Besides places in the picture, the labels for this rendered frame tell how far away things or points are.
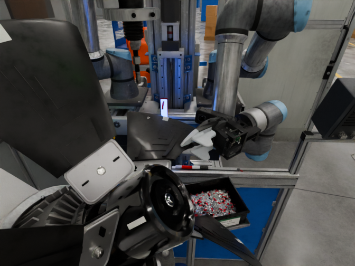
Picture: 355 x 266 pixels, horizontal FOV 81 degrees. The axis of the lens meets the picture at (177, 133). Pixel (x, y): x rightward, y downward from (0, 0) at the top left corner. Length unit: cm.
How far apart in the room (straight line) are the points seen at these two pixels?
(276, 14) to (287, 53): 168
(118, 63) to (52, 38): 67
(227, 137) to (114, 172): 27
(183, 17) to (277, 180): 88
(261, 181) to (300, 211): 115
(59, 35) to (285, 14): 54
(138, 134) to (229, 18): 40
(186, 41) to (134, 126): 73
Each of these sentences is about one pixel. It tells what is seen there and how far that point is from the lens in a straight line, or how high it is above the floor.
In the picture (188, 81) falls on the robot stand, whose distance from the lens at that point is 124.
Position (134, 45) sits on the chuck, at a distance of 31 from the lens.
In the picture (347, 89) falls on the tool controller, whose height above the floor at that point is 124.
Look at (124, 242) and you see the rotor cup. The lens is 32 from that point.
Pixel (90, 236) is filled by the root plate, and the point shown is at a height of 125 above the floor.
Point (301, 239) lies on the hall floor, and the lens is 192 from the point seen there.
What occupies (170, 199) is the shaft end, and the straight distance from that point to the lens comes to 32.
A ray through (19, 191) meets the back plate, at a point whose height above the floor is 115.
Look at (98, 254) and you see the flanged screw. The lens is 29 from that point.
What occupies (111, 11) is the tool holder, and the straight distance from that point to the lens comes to 28.
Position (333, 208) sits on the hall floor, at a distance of 226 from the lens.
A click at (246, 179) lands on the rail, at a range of 95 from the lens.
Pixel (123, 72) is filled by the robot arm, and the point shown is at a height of 117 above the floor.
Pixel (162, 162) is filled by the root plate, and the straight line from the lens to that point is 43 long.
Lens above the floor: 147
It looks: 33 degrees down
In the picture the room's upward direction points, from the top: straight up
